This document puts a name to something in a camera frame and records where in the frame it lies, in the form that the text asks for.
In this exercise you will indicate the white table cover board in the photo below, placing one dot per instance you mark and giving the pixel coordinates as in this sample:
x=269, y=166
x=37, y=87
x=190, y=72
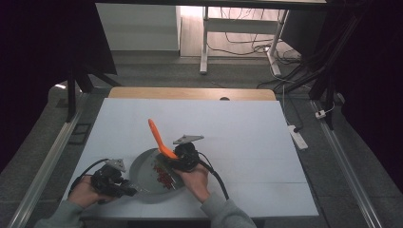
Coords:
x=247, y=142

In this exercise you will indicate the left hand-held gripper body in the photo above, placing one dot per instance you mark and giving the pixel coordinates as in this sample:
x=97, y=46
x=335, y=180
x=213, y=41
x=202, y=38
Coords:
x=106, y=182

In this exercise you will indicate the person's right hand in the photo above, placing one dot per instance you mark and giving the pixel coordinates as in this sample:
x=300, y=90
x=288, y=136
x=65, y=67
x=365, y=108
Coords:
x=194, y=183

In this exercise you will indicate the black tripod stand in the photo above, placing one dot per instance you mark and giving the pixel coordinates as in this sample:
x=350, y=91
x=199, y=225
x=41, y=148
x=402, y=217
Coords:
x=72, y=95

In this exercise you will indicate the small white adapter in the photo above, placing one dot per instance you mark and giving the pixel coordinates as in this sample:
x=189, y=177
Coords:
x=320, y=114

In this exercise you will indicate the white desk frame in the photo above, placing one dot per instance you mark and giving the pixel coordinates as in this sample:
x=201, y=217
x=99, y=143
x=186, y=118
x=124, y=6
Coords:
x=237, y=26

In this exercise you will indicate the aluminium floor rail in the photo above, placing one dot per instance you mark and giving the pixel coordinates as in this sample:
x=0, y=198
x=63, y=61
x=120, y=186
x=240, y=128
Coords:
x=47, y=161
x=345, y=171

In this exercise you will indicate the grey dustpan with orange edge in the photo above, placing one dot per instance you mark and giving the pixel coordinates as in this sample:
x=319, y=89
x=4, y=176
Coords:
x=142, y=174

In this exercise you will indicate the person's left hand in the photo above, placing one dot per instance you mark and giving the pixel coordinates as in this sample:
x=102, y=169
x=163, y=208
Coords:
x=83, y=193

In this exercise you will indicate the white power strip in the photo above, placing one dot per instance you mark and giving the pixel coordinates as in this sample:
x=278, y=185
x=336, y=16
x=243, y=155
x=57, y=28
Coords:
x=297, y=136

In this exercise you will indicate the dark curtain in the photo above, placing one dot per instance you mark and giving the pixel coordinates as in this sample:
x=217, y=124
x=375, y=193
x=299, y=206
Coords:
x=380, y=79
x=31, y=63

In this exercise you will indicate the wooden table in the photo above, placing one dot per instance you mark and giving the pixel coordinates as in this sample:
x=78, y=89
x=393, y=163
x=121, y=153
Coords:
x=190, y=93

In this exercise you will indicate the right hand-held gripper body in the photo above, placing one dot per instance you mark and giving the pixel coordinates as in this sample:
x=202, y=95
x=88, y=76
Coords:
x=188, y=158

